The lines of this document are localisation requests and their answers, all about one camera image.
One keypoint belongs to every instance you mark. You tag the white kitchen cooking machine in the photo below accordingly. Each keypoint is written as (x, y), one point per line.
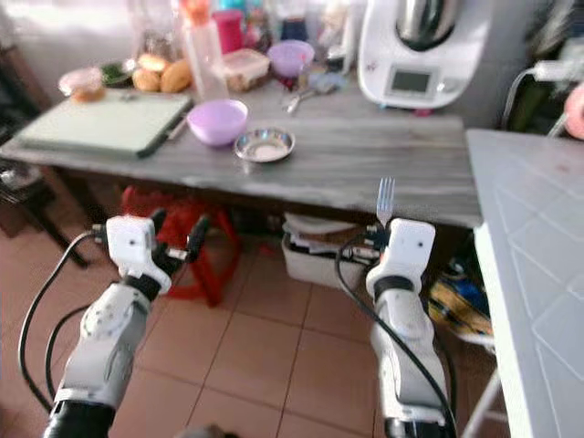
(456, 78)

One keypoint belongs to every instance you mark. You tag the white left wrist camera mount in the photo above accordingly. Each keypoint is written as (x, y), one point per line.
(130, 245)

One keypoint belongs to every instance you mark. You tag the silver metal fork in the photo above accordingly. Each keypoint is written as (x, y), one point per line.
(385, 203)

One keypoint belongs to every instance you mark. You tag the clear plastic food container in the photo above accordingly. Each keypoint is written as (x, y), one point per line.
(248, 69)

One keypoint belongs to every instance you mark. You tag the pink round object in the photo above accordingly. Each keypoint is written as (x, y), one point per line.
(576, 111)

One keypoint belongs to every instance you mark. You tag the blue and yellow bag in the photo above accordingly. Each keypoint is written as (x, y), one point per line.
(461, 306)

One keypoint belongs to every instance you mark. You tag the red plastic stool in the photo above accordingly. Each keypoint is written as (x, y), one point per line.
(187, 205)

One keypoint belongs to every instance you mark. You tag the brown bread roll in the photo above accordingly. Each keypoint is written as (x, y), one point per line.
(152, 62)
(177, 77)
(146, 80)

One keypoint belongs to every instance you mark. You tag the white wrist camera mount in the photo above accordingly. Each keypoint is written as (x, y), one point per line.
(409, 248)
(130, 245)

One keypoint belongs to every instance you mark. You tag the white tiled table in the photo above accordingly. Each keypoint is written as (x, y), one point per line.
(534, 246)

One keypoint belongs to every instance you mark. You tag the small stainless steel bowl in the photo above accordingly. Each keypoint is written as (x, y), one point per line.
(265, 146)

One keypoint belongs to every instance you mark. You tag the small purple plastic bowl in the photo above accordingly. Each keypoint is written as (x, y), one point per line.
(291, 58)

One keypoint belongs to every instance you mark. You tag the silver metal spoon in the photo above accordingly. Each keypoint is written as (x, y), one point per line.
(312, 91)

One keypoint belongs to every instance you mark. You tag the white plastic storage bin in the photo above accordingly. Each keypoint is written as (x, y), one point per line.
(315, 263)

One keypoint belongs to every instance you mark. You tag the dark wooden chair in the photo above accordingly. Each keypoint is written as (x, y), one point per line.
(26, 187)

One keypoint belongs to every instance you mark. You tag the large purple plastic bowl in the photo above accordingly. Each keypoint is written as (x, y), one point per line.
(217, 122)

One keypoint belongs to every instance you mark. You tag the clear bottle with orange cap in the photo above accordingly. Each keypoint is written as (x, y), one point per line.
(203, 59)

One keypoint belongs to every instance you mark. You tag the dark blue cup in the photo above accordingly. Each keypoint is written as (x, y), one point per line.
(293, 29)

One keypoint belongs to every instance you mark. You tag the dark green plate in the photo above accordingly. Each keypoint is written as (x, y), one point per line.
(119, 75)

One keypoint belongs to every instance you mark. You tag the pale green cutting board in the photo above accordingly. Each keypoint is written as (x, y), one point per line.
(105, 123)

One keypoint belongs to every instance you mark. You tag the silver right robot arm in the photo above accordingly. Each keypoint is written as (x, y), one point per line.
(406, 356)

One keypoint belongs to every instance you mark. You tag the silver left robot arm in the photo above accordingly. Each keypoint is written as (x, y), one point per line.
(100, 351)

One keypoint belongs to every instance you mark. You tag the white power plug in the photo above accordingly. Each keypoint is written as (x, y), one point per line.
(557, 71)

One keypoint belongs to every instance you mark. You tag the grey wooden table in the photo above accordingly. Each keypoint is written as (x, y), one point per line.
(365, 173)

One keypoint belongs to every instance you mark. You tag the pink plastic jar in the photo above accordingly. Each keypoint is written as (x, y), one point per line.
(228, 32)

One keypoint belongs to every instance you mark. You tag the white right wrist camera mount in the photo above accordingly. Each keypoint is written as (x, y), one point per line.
(409, 248)

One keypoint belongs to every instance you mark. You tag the small round pink-lidded tub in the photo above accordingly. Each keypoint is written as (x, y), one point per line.
(81, 84)

